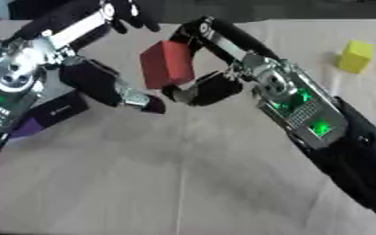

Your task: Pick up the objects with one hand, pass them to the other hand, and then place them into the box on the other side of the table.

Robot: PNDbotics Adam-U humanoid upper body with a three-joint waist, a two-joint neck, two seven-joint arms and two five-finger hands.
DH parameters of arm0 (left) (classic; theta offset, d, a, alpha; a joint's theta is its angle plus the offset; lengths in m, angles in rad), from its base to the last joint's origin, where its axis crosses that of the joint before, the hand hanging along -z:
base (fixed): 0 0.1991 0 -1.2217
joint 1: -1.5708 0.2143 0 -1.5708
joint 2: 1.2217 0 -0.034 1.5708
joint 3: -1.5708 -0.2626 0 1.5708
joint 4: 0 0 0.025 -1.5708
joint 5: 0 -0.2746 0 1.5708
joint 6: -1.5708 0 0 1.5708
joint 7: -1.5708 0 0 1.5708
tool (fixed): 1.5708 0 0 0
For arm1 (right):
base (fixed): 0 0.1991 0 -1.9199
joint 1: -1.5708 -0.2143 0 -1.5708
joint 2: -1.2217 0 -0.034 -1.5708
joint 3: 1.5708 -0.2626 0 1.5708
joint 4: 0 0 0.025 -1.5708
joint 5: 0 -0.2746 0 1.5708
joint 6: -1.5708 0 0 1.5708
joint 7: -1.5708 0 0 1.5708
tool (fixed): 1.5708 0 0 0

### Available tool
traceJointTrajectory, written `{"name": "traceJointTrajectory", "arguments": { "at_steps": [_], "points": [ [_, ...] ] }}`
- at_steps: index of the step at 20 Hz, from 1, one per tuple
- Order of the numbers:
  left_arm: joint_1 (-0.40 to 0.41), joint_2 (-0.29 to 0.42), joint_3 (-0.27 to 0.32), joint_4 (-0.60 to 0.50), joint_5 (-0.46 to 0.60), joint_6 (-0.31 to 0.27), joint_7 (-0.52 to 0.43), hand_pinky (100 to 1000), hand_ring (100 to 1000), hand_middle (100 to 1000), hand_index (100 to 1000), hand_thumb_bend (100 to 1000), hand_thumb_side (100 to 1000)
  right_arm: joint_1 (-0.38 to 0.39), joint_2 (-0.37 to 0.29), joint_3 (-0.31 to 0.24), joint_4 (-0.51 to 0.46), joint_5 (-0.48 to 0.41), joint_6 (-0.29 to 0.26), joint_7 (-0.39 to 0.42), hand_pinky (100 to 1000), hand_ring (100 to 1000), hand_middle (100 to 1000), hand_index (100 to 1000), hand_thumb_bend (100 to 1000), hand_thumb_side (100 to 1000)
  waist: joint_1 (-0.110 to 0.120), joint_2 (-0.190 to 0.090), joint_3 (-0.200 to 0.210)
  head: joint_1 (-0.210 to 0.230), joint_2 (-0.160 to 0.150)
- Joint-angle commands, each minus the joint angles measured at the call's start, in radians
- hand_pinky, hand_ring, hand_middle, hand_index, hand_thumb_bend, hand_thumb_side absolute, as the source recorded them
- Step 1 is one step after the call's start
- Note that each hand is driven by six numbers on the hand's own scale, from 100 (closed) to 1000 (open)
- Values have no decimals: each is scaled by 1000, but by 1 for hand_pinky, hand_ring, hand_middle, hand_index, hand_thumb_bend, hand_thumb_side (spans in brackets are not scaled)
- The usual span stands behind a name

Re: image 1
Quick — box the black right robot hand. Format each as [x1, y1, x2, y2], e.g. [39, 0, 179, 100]
[160, 16, 282, 107]

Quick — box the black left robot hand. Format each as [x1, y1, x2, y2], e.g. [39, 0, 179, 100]
[11, 0, 168, 115]

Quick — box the red block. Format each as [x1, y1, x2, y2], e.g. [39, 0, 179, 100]
[138, 39, 198, 90]

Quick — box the yellow block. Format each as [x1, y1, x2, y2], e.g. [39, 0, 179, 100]
[336, 39, 376, 74]

